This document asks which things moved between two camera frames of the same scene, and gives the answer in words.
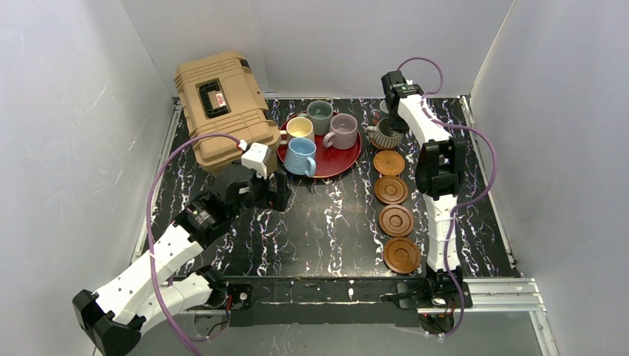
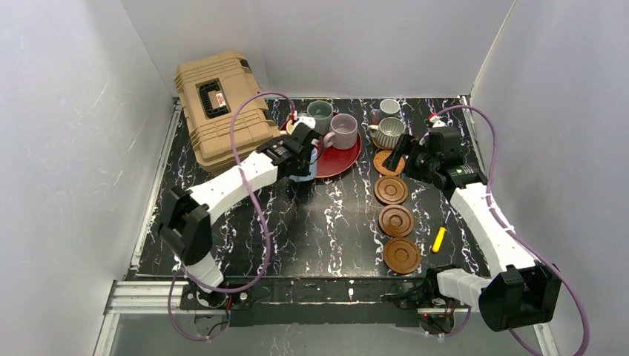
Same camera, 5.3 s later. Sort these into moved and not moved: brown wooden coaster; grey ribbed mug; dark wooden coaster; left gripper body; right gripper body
Moved: right gripper body; left gripper body
Not moved: dark wooden coaster; brown wooden coaster; grey ribbed mug
